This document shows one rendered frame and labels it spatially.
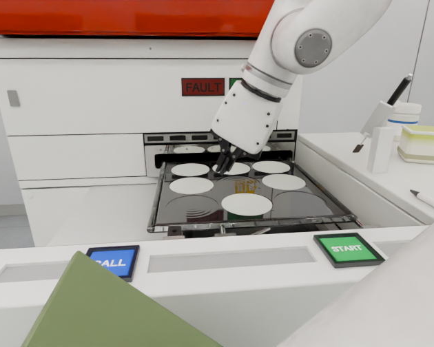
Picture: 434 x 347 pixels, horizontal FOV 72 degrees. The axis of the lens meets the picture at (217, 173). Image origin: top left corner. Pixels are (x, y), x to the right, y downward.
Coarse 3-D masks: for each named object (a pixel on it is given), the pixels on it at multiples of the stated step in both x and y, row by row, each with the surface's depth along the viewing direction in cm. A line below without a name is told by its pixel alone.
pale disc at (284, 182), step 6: (276, 174) 75; (282, 174) 75; (264, 180) 71; (270, 180) 71; (276, 180) 71; (282, 180) 71; (288, 180) 71; (294, 180) 71; (300, 180) 71; (270, 186) 67; (276, 186) 67; (282, 186) 67; (288, 186) 67; (294, 186) 67; (300, 186) 67
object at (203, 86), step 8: (184, 80) 80; (192, 80) 80; (200, 80) 81; (208, 80) 81; (216, 80) 81; (184, 88) 81; (192, 88) 81; (200, 88) 81; (208, 88) 82; (216, 88) 82
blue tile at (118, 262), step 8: (96, 256) 32; (104, 256) 32; (112, 256) 32; (120, 256) 32; (128, 256) 32; (104, 264) 31; (112, 264) 31; (120, 264) 31; (128, 264) 31; (112, 272) 30; (120, 272) 30; (128, 272) 30
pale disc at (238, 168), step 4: (236, 164) 82; (240, 164) 82; (244, 164) 82; (232, 168) 79; (236, 168) 79; (240, 168) 79; (244, 168) 79; (248, 168) 79; (228, 172) 76; (232, 172) 76; (236, 172) 76; (240, 172) 76; (244, 172) 76
